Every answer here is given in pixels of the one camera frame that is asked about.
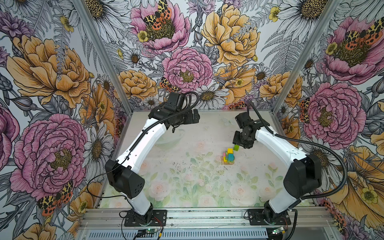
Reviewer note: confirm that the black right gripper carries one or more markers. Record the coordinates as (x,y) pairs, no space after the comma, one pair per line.
(236,139)

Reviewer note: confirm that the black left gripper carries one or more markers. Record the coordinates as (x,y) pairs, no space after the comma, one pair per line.
(189,120)

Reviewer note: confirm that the teal small cube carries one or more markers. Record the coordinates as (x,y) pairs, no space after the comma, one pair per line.
(231,158)

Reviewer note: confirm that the green owl number toy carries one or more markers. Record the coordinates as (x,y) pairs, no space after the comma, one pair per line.
(228,163)

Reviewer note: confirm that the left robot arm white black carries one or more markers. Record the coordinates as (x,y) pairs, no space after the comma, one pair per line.
(123,173)

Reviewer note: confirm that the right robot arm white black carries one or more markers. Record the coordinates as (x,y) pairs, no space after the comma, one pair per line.
(304,171)

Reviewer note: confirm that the right aluminium corner post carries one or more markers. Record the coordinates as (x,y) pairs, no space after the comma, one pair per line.
(319,28)

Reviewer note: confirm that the aluminium corner post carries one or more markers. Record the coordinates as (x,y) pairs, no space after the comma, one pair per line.
(94,35)
(319,28)

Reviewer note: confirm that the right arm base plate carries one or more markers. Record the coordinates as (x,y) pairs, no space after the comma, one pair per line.
(259,217)

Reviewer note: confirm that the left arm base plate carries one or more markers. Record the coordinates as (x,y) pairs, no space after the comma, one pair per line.
(154,218)

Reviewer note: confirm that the aluminium front rail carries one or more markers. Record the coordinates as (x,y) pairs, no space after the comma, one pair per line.
(308,223)

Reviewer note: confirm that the left aluminium corner post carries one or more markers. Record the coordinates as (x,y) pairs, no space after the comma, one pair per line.
(94,35)

